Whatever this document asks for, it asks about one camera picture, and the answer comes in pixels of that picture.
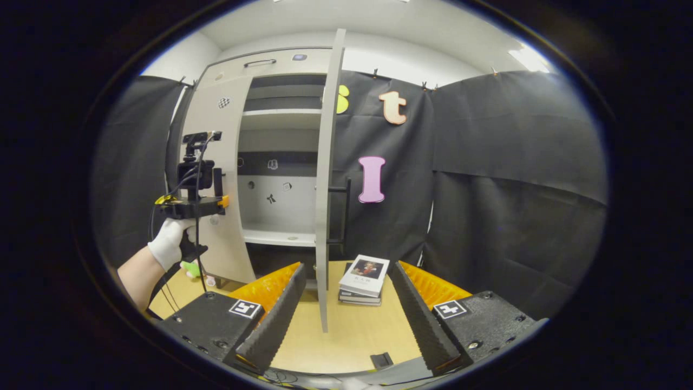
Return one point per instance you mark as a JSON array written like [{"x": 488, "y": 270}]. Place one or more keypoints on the beige shoe cabinet door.
[
  {"x": 227, "y": 141},
  {"x": 326, "y": 162}
]

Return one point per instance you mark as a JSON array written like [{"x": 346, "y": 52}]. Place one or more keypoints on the dark-edged book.
[{"x": 357, "y": 299}]

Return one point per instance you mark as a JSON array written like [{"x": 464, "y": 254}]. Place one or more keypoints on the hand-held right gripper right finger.
[{"x": 425, "y": 325}]

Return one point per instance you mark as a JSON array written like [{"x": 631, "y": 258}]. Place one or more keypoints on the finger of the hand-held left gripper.
[{"x": 221, "y": 203}]

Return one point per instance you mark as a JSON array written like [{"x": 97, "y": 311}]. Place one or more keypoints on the white book with portrait cover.
[{"x": 368, "y": 271}]

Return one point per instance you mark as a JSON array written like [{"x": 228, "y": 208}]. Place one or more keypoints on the small black plastic block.
[{"x": 381, "y": 361}]

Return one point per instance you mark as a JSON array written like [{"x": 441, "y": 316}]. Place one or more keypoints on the green and pink plush toy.
[{"x": 190, "y": 268}]

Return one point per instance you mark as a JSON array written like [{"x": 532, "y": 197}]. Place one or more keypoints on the white cabinet shelf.
[
  {"x": 281, "y": 116},
  {"x": 279, "y": 236}
]

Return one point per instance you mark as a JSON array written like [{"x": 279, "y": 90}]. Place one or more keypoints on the black backdrop cloth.
[{"x": 514, "y": 162}]

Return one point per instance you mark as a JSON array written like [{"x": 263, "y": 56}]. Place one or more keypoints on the beige double-door shoe cabinet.
[{"x": 314, "y": 64}]

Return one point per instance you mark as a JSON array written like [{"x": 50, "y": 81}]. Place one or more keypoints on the narrow ceiling light panel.
[{"x": 530, "y": 58}]

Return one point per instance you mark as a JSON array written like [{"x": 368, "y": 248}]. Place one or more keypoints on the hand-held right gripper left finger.
[{"x": 270, "y": 325}]

